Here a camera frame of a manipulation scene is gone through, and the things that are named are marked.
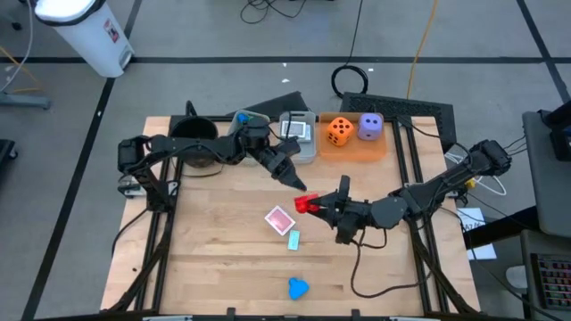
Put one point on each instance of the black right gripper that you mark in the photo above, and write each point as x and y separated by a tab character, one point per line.
352	214

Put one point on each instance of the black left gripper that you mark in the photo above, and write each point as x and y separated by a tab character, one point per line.
272	151

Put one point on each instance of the red toy block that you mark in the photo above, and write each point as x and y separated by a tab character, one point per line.
305	203

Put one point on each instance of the blue white playing card box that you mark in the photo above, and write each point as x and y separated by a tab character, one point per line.
308	137

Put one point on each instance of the grey white playing card box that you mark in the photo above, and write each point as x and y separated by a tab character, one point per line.
294	129

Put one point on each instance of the orange foam die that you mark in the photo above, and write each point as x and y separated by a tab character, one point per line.
340	131

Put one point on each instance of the light blue toy block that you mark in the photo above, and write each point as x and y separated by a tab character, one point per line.
298	288

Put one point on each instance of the purple foam die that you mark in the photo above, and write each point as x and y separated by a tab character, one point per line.
370	127

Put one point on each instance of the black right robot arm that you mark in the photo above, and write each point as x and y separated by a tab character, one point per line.
446	187

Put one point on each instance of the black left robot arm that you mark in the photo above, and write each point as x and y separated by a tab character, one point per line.
187	145

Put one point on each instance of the red patterned playing card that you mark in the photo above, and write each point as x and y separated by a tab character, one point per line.
279	220

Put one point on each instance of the mint toy block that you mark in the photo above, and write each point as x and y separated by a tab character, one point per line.
293	240

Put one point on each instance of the orange plastic tray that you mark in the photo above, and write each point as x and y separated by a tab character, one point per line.
352	151

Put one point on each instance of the black pumpkin face bucket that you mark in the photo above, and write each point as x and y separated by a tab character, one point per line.
196	129

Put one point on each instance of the black perforated panel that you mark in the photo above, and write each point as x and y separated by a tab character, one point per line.
392	107

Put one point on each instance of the white paper sheet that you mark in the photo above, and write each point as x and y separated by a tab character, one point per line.
477	232

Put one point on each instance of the black keyboard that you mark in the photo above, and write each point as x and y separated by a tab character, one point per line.
553	281

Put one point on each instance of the black monitor stand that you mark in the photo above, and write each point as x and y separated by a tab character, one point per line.
560	142

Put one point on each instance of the white trash can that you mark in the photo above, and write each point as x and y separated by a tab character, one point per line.
85	31

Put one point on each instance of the grey stand base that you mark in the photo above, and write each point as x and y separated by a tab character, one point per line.
27	100

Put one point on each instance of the black floor object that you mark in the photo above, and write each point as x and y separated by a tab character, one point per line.
6	153

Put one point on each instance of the silver mounting bracket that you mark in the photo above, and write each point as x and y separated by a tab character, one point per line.
169	187

